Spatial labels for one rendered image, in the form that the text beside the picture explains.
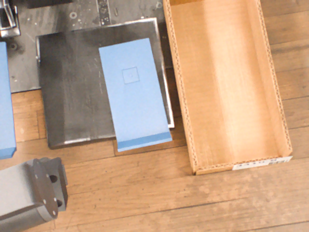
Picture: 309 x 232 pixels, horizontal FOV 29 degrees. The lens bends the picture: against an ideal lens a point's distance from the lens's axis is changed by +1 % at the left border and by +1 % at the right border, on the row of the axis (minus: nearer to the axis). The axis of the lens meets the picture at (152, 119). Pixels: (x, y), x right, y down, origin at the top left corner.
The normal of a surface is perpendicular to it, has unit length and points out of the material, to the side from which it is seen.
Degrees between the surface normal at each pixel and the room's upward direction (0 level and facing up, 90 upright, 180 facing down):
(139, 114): 0
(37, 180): 86
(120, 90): 0
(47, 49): 0
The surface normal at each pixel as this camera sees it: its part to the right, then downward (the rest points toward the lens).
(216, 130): -0.04, -0.25
